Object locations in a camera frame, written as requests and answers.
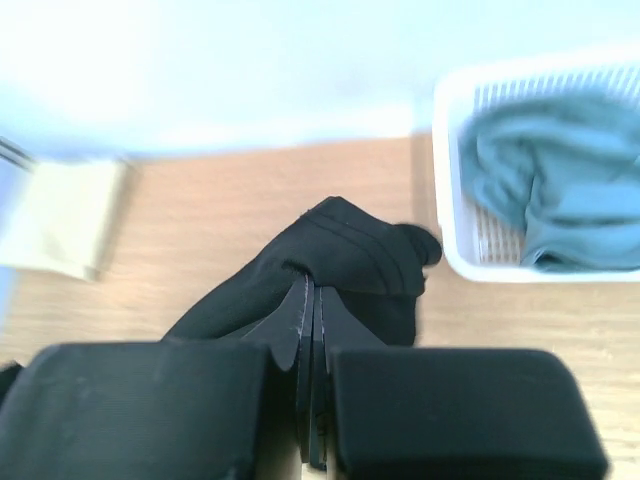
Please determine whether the blue t shirt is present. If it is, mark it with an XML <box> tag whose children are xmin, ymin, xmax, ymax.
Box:
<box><xmin>459</xmin><ymin>92</ymin><xmax>639</xmax><ymax>272</ymax></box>

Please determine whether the white plastic basket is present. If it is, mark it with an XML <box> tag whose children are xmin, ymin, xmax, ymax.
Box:
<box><xmin>432</xmin><ymin>44</ymin><xmax>639</xmax><ymax>283</ymax></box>

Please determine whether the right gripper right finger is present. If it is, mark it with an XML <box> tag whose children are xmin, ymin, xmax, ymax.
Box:
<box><xmin>308</xmin><ymin>287</ymin><xmax>385</xmax><ymax>470</ymax></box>

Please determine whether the black t shirt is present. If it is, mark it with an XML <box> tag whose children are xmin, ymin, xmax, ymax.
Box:
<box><xmin>162</xmin><ymin>195</ymin><xmax>444</xmax><ymax>349</ymax></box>

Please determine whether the folded beige t shirt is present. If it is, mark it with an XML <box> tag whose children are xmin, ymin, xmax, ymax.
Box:
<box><xmin>1</xmin><ymin>157</ymin><xmax>132</xmax><ymax>281</ymax></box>

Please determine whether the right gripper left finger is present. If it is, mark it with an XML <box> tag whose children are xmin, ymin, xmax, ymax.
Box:
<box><xmin>241</xmin><ymin>275</ymin><xmax>315</xmax><ymax>463</ymax></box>

